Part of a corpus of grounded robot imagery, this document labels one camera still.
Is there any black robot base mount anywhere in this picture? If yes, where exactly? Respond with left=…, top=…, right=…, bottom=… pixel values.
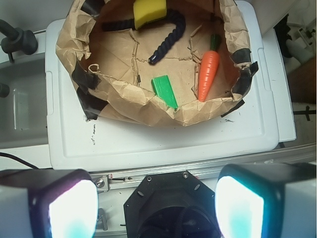
left=123, top=171, right=221, bottom=238

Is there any dark blue rope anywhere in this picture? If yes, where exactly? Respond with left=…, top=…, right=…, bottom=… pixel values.
left=102, top=8, right=186, bottom=65

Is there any orange toy carrot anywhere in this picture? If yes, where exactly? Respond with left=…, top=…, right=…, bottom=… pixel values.
left=198, top=34, right=221, bottom=102

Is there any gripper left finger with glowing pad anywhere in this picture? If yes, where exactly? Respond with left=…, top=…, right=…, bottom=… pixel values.
left=0, top=169, right=99, bottom=238

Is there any black cable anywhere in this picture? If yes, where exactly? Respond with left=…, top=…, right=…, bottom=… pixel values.
left=0, top=152, right=38, bottom=170

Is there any black clamp knob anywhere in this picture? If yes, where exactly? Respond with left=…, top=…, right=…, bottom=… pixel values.
left=0, top=19, right=38, bottom=63

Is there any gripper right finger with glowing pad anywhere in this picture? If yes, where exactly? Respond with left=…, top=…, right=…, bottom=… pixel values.
left=215, top=163, right=317, bottom=238

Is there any green wedge block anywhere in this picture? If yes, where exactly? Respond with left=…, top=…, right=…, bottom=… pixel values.
left=151, top=75, right=178, bottom=109

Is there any aluminium rail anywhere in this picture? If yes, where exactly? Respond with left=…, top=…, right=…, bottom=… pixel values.
left=90, top=143, right=317, bottom=192

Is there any yellow sponge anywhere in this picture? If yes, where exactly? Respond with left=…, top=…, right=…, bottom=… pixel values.
left=133, top=0, right=167, bottom=30

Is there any brown paper bag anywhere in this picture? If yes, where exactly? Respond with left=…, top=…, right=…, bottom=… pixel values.
left=56, top=0, right=258, bottom=127

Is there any white plastic bin lid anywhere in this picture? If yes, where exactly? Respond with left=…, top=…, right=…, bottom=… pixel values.
left=45, top=0, right=279, bottom=172

